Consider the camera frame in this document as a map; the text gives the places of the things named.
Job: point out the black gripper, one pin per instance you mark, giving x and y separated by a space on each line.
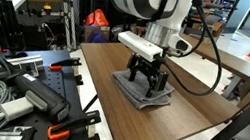
147 68

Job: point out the grey towel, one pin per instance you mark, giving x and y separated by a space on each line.
134 94

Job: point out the purple bag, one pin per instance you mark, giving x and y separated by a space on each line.
98 38

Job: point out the cardboard box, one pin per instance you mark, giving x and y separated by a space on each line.
97 29

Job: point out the orange bag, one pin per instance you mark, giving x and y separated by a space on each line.
96 18

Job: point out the small black orange clamp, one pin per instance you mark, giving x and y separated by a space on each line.
65 62

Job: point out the large black orange clamp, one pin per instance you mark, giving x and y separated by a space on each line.
70 125

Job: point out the grey metal desk leg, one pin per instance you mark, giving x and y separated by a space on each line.
232 87

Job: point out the black handheld controller device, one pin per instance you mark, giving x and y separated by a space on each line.
44 98

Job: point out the white metal rack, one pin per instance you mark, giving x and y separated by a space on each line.
70 10

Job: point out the yellow black small tool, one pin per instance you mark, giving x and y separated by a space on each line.
47 7

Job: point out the white power adapter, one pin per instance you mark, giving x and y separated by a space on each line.
17 108

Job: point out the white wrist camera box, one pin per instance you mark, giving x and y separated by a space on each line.
139 44

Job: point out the silver metal bracket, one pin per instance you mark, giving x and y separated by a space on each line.
10 134

